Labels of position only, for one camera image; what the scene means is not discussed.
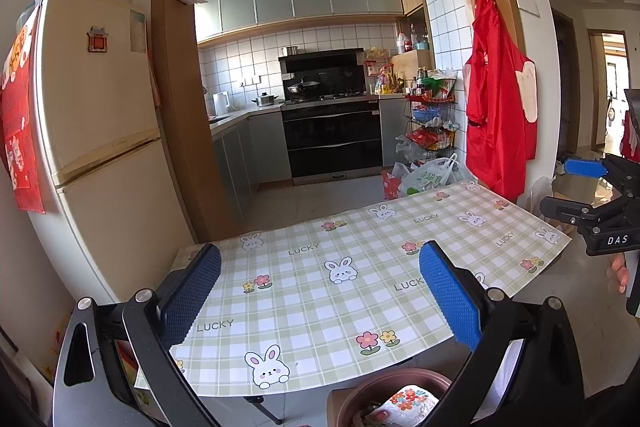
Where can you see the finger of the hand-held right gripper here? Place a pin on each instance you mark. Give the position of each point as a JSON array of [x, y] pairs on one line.
[[582, 167], [565, 209]]

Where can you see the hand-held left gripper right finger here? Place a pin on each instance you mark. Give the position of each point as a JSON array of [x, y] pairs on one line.
[[450, 302]]

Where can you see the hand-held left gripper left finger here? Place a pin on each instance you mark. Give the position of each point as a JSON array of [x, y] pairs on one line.
[[192, 297]]

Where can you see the floral printed packet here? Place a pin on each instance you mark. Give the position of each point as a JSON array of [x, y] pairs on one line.
[[405, 402]]

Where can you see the pink plastic waste bin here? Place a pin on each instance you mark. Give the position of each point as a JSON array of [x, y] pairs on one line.
[[360, 397]]

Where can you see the person's right hand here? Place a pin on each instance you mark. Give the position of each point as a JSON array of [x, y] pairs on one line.
[[621, 274]]

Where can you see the brown cardboard box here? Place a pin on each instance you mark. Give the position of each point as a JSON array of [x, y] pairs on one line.
[[575, 189]]

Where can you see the clear plastic bag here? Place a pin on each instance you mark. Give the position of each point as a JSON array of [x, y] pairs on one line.
[[542, 197]]

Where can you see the red apron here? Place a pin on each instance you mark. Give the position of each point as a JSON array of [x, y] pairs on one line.
[[492, 122]]

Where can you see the checked rabbit tablecloth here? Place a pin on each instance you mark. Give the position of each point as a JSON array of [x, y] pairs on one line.
[[325, 307]]

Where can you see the white green shopping bag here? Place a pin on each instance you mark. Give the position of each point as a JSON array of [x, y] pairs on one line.
[[425, 177]]

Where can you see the red bag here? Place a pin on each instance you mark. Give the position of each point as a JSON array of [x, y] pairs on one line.
[[390, 184]]

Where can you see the black table leg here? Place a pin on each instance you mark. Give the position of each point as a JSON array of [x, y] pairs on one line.
[[265, 409]]

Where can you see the grey lower kitchen cabinets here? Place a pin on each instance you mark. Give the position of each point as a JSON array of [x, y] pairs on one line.
[[240, 162]]

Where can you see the group of condiment bottles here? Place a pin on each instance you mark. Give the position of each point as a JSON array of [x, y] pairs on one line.
[[420, 82]]

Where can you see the white electric kettle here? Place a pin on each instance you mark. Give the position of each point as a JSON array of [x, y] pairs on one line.
[[221, 103]]

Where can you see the black built-in oven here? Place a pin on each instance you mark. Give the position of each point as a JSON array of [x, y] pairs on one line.
[[330, 142]]

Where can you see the wooden cutting board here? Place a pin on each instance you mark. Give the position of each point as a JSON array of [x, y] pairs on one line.
[[410, 59]]

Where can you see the lidded steel pot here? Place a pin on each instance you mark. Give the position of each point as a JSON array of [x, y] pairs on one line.
[[266, 100]]

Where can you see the cream two-door fridge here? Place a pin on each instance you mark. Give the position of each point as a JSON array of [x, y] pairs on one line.
[[100, 107]]

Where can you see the red printed cloth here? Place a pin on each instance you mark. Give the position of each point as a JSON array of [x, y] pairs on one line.
[[22, 147]]

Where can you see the black wok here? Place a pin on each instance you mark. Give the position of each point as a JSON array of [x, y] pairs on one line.
[[300, 88]]

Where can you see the small steel pot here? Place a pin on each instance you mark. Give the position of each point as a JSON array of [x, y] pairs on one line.
[[290, 51]]

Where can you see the black range hood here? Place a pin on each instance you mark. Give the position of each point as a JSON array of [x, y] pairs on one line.
[[325, 67]]

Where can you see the pale fridge sticker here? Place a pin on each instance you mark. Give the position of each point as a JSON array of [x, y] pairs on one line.
[[138, 32]]

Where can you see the red fridge magnet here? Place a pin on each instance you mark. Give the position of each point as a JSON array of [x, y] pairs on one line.
[[97, 40]]

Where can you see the wooden door frame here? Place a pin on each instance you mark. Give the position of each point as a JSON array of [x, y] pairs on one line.
[[175, 107]]

